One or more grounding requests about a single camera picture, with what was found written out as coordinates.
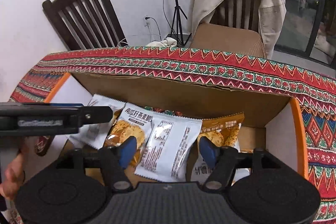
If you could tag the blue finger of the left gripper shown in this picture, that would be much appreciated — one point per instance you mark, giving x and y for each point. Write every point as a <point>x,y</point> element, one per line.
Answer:
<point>95,115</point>

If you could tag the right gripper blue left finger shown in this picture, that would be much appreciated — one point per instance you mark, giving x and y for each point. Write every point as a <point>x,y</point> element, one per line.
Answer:
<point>126,151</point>

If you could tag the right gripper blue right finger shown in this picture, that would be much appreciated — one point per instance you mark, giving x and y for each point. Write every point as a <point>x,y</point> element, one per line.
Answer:
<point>209,152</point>

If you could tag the white grey snack packet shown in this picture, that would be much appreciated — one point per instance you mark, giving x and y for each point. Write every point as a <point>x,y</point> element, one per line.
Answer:
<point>165,156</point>

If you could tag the person's hand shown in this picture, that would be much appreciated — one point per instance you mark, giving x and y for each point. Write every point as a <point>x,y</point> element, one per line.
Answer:
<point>14,174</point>

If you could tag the white cracker packet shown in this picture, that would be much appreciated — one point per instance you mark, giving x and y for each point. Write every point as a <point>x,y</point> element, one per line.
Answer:
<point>94,135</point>

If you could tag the gold clear cracker packet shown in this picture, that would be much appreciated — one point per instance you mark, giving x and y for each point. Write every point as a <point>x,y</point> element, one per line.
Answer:
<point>222,131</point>

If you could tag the gold cracker snack packet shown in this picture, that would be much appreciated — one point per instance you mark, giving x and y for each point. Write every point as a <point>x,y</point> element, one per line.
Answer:
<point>133,121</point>

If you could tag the orange cardboard box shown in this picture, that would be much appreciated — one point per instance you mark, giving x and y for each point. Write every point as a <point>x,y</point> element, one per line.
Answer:
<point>272,121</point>

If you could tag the dark wooden chair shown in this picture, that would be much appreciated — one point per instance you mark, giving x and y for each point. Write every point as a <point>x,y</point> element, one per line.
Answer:
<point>85,24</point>

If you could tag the white cloth on floor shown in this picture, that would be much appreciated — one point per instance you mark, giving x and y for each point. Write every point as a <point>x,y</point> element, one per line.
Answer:
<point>167,42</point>

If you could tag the black light stand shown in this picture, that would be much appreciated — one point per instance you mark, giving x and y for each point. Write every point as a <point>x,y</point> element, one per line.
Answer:
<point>176,25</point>

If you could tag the red patterned tablecloth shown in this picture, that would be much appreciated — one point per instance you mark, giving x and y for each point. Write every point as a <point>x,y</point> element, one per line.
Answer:
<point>315,93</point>

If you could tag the chair with brown seat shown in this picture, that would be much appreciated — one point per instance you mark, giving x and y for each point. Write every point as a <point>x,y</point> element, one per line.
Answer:
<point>233,28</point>

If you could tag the black framed glass door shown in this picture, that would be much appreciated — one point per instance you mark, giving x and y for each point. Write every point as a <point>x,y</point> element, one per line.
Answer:
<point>304,34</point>

